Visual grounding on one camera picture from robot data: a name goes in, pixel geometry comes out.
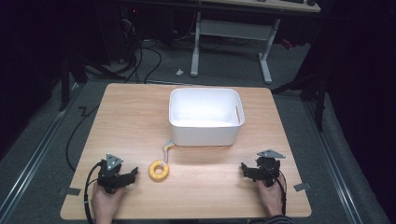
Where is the grey tape piece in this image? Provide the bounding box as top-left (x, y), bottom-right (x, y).
top-left (293, 182), bottom-right (312, 192)
top-left (58, 187), bottom-right (82, 197)

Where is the person's left hand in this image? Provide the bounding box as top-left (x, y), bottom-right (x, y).
top-left (91, 181), bottom-right (126, 224)

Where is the person's right hand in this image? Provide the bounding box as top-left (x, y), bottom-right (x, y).
top-left (256, 174), bottom-right (287, 217)

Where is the metal floor rail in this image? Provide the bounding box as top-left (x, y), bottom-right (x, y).
top-left (303, 101), bottom-right (365, 224)
top-left (0, 82), bottom-right (84, 216)

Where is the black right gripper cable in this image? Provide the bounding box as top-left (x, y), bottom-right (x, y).
top-left (262, 164), bottom-right (288, 217)

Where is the yellow ring toy with rope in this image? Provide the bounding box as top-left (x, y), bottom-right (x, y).
top-left (148, 140), bottom-right (177, 182)

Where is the bundle of black cables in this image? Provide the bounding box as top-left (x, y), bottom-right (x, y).
top-left (116, 7), bottom-right (163, 84)

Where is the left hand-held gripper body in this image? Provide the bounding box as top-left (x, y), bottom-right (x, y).
top-left (96, 152), bottom-right (126, 194)

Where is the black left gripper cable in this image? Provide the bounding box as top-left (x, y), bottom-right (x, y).
top-left (82, 161), bottom-right (105, 224)

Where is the black floor cable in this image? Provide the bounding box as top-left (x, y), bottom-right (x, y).
top-left (64, 105), bottom-right (100, 173)

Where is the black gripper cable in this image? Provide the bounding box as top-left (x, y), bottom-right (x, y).
top-left (262, 164), bottom-right (288, 217)
top-left (82, 161), bottom-right (105, 224)

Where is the white-framed desk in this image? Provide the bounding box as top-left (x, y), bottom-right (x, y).
top-left (130, 0), bottom-right (322, 85)

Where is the black metal stand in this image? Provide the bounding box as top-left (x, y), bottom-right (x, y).
top-left (271, 59), bottom-right (331, 133)
top-left (57, 50), bottom-right (125, 112)

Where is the white plastic bin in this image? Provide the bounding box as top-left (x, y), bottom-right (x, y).
top-left (168, 87), bottom-right (246, 147)

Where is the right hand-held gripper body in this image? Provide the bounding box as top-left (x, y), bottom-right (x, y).
top-left (255, 149), bottom-right (287, 189)

